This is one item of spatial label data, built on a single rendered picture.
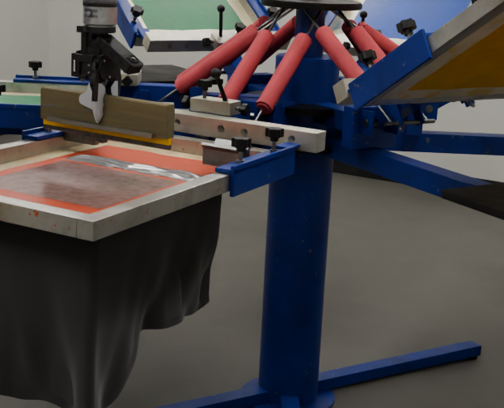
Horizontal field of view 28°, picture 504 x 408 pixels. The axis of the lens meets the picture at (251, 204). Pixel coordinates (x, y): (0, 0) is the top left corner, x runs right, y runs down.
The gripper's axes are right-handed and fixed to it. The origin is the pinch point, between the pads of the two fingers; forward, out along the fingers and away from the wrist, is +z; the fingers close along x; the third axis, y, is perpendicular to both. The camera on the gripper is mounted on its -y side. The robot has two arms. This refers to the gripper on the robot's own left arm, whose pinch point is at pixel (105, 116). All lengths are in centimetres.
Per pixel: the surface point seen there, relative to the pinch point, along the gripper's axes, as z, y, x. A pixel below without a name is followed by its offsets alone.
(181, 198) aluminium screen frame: 11.4, -29.5, 13.4
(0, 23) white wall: 30, 379, -378
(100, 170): 13.5, 3.3, -2.8
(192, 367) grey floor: 109, 38, -104
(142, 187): 13.4, -13.6, 4.4
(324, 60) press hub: -6, -8, -97
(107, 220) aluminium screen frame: 10.5, -29.5, 38.4
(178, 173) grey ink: 12.8, -13.6, -9.8
